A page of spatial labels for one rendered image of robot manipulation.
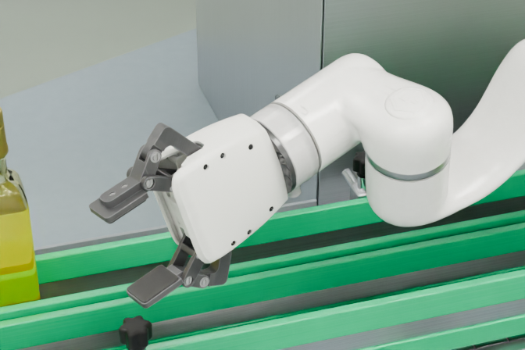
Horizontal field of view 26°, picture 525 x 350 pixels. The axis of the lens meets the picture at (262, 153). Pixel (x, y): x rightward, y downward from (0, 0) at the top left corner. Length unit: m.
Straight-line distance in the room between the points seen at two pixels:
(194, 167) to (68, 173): 0.81
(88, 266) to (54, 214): 0.44
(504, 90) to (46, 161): 0.88
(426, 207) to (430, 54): 0.36
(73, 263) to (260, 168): 0.30
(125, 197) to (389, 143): 0.22
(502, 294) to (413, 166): 0.25
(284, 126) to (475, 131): 0.21
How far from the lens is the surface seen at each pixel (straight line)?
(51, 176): 1.72
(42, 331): 1.12
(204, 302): 1.14
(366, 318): 1.12
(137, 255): 1.21
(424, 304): 1.14
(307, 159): 0.98
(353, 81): 1.00
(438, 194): 1.02
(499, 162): 1.07
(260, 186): 0.97
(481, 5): 1.34
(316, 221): 1.25
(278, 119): 0.98
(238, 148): 0.95
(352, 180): 1.30
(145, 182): 0.92
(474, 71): 1.38
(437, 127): 0.95
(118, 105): 1.90
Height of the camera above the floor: 1.66
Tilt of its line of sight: 31 degrees down
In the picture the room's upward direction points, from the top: straight up
